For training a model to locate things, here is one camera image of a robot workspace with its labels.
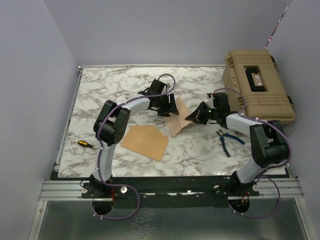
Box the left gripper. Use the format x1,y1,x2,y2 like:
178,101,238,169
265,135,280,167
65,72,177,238
155,93,178,117

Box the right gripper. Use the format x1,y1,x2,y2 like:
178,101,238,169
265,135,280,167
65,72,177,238
186,101,219,125

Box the pale paper letter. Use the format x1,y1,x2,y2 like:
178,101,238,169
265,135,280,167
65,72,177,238
165,96,191,137

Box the brown paper envelope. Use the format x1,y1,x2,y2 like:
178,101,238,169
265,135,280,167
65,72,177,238
120,125,169,162

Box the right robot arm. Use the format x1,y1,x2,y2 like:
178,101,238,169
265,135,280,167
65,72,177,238
185,92,292,196

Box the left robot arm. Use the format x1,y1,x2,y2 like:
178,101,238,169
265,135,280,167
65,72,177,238
81,73,179,199

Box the tan plastic tool case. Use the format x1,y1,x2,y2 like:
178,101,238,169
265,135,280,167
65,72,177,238
222,49,296,125

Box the yellow black screwdriver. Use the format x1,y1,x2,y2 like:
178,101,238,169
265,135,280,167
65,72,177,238
77,140,97,150

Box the blue handled pliers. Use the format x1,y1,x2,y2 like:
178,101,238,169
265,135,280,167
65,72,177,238
216,128,246,158

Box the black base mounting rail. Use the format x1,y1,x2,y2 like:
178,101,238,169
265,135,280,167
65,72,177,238
54,176,259,212

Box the aluminium frame rail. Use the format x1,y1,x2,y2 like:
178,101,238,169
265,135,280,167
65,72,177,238
39,180,82,201

